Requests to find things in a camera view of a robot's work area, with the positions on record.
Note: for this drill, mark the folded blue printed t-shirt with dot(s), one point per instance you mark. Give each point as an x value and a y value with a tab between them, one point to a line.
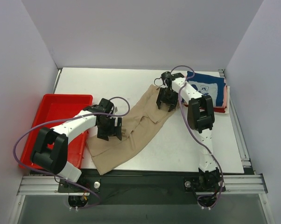
206	84

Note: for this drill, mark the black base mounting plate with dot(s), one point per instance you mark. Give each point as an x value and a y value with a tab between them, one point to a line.
140	197

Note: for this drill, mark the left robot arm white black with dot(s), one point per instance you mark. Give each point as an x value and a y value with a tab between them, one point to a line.
50	150

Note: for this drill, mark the aluminium frame rail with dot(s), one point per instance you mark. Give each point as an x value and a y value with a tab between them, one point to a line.
47	186

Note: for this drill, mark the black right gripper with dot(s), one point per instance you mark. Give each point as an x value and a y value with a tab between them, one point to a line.
166	99

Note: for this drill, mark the beige t-shirt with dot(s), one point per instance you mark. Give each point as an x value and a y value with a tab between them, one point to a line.
139	127

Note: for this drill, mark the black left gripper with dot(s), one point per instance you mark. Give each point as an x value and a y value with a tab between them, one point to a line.
108	130

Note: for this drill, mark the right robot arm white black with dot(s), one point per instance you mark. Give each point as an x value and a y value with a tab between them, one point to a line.
199	122

